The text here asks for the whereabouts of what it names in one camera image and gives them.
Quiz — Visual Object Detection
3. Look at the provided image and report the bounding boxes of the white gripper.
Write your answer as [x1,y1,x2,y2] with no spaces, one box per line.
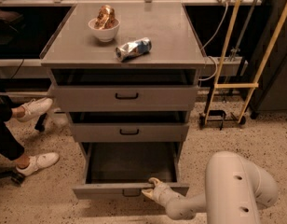
[142,177,183,206]

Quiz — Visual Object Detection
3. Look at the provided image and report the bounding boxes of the grey drawer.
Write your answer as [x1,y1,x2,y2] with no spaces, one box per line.
[53,86,198,112]
[73,142,189,199]
[71,123,189,142]

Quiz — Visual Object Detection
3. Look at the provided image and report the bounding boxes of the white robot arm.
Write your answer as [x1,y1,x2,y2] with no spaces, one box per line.
[142,151,279,224]

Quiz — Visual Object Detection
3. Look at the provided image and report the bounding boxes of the grey drawer cabinet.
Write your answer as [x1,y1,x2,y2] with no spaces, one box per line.
[42,3,204,157]

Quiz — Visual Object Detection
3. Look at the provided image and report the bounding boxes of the lower white sneaker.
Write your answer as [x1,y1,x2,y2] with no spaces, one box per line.
[16,152,60,176]

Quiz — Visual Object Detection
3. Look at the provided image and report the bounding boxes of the white sneaker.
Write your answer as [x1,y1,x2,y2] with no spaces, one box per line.
[18,98,53,122]
[16,152,60,176]

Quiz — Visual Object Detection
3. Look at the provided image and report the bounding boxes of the crushed silver blue can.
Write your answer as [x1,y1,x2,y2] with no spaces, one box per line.
[116,37,152,62]

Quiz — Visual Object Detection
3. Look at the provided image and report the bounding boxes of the upper white sneaker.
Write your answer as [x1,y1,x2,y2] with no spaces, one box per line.
[18,98,53,122]

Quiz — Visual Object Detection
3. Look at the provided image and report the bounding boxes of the person's black trouser legs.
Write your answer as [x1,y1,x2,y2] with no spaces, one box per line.
[0,104,24,161]

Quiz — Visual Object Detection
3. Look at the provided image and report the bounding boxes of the white ceramic bowl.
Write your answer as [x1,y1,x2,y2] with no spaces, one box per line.
[88,19,120,42]

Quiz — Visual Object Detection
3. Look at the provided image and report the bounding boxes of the crumpled brown chip bag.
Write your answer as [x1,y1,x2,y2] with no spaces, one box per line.
[94,5,116,29]

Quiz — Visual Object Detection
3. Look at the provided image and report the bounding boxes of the white power cable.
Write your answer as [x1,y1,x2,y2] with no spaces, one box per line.
[198,0,230,82]

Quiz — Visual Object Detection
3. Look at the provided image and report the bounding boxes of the yellow hand cart frame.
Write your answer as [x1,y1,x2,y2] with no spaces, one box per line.
[198,0,287,130]

